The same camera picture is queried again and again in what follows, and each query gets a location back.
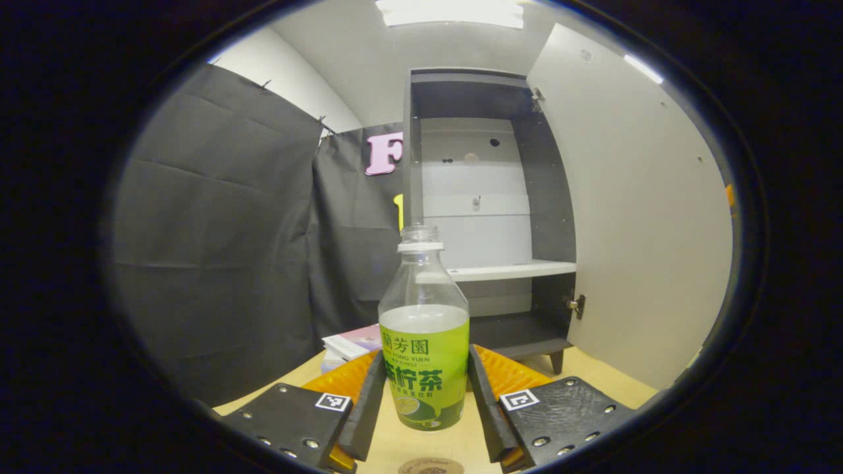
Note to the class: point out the light grey cabinet door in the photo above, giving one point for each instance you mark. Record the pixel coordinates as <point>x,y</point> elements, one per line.
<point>645,230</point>

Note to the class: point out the large ceiling light panel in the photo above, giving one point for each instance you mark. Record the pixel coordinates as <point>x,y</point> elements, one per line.
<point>454,12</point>

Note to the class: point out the small ceiling light panel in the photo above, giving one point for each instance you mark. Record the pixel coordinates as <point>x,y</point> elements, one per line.
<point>643,68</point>

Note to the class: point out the pink book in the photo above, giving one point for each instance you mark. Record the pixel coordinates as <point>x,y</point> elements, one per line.
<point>359,339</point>

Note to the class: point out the black backdrop cloth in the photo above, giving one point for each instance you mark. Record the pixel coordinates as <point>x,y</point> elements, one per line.
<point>217,230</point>

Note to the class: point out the white cabinet shelf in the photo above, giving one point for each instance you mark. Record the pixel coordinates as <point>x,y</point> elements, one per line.
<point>514,270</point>

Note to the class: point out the round brown coaster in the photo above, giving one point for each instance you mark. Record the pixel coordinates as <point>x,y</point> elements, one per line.
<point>431,467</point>

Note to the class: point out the dark grey cabinet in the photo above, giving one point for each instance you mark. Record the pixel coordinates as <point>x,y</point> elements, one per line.
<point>550,197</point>

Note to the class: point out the green label plastic bottle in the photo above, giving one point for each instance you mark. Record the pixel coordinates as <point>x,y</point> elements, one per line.
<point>425,368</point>

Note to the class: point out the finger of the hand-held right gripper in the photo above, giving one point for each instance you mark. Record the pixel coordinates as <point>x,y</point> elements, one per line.
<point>730,196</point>

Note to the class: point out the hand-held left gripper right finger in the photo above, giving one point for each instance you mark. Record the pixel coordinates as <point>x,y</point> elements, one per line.
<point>484,415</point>

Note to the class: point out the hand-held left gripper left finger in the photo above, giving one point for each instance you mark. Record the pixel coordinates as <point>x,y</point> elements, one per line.
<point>369,421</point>

